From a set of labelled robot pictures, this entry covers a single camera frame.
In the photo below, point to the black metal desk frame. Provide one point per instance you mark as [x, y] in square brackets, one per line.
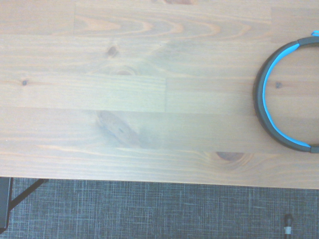
[3, 204]

